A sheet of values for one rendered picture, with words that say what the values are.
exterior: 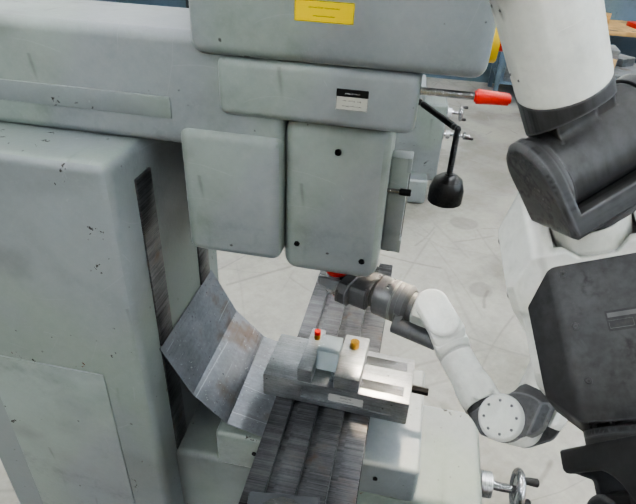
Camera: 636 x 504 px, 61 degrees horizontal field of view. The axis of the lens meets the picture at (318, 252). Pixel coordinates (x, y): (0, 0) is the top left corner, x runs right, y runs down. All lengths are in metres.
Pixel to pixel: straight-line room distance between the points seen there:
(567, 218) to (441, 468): 1.04
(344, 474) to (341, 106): 0.76
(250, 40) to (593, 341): 0.64
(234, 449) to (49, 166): 0.80
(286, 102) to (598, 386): 0.61
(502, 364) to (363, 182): 2.11
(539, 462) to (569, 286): 1.96
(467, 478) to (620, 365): 0.91
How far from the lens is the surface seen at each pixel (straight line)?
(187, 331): 1.38
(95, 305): 1.18
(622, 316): 0.70
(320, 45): 0.89
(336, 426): 1.33
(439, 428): 1.63
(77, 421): 1.49
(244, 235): 1.07
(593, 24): 0.56
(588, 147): 0.62
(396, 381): 1.34
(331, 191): 1.00
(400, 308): 1.12
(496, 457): 2.57
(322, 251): 1.07
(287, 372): 1.34
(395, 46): 0.87
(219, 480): 1.60
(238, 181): 1.02
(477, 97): 0.91
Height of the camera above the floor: 1.95
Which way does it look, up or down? 33 degrees down
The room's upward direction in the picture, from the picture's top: 3 degrees clockwise
